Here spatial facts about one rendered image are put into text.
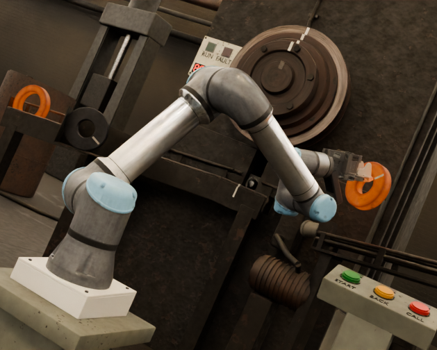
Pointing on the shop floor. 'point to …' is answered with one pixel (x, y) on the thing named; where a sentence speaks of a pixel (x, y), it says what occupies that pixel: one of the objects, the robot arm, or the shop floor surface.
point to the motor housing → (268, 300)
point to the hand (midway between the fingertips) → (369, 180)
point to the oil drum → (27, 169)
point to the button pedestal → (375, 315)
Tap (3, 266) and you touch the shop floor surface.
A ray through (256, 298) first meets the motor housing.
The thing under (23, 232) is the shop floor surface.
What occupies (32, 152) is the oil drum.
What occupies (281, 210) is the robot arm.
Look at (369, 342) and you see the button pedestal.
